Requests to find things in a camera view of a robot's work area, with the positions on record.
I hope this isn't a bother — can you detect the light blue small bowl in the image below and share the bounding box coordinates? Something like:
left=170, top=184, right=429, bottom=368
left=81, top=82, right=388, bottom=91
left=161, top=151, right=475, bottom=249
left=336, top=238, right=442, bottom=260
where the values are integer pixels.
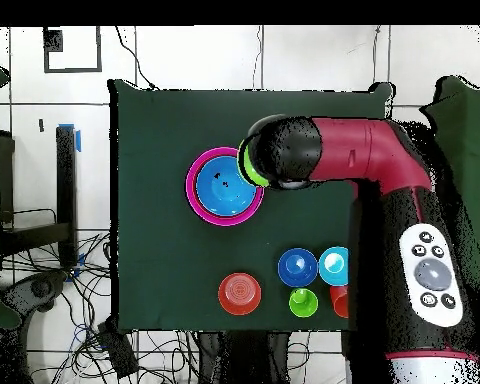
left=317, top=246, right=350, bottom=287

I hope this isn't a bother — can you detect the dark blue small bowl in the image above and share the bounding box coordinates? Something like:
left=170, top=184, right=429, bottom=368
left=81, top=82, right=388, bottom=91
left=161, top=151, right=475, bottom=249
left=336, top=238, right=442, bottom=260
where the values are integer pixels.
left=276, top=247, right=319, bottom=289

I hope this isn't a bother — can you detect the dark green tablecloth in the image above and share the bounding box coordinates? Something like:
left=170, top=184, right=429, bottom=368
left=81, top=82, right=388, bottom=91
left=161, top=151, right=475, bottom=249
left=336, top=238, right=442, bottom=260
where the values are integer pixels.
left=108, top=78, right=397, bottom=333

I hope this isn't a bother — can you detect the black square floor frame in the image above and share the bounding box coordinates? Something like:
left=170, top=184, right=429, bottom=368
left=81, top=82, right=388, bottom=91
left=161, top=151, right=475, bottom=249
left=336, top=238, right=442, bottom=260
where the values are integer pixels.
left=42, top=25, right=104, bottom=74

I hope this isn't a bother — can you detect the black floor stand base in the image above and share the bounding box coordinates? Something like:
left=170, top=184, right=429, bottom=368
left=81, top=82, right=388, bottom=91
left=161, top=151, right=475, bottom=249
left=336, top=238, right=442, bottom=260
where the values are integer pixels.
left=1, top=269, right=70, bottom=315

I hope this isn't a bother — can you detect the green plastic cup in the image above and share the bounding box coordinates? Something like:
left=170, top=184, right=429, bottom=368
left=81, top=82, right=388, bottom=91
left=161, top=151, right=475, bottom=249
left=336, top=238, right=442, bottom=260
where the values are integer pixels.
left=288, top=287, right=320, bottom=319

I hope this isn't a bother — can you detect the black cable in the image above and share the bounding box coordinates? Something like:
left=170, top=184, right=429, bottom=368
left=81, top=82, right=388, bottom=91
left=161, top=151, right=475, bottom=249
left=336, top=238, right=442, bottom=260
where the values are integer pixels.
left=114, top=25, right=158, bottom=92

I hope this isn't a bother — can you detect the orange small bowl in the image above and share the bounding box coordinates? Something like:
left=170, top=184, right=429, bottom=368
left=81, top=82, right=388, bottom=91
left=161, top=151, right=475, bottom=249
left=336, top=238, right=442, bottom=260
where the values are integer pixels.
left=217, top=272, right=263, bottom=317

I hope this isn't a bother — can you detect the green small bowl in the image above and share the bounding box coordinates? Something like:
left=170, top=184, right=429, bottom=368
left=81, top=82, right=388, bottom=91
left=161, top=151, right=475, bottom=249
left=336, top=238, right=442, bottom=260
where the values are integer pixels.
left=236, top=139, right=270, bottom=189

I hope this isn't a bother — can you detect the blue medium bowl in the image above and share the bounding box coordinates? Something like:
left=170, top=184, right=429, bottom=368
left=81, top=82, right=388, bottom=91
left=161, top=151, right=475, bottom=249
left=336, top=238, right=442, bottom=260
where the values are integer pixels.
left=194, top=155, right=259, bottom=218

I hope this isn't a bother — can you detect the black frame with blue tape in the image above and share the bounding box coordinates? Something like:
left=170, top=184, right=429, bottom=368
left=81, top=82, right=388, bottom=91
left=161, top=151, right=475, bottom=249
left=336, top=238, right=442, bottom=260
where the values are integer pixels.
left=0, top=122, right=83, bottom=283

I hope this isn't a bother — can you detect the orange plastic cup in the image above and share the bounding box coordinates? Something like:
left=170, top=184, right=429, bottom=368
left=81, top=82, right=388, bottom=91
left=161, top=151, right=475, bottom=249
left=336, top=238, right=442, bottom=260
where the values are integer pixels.
left=329, top=285, right=350, bottom=320

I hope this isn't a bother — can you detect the black power strip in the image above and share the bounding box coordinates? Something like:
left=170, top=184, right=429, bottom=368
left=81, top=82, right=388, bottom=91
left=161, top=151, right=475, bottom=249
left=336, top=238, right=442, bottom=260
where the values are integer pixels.
left=96, top=319, right=140, bottom=379

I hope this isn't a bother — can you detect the pink large bowl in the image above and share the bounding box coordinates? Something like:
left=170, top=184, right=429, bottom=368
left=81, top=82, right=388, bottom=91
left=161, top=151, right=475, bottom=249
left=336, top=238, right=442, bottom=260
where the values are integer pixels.
left=184, top=146, right=266, bottom=228

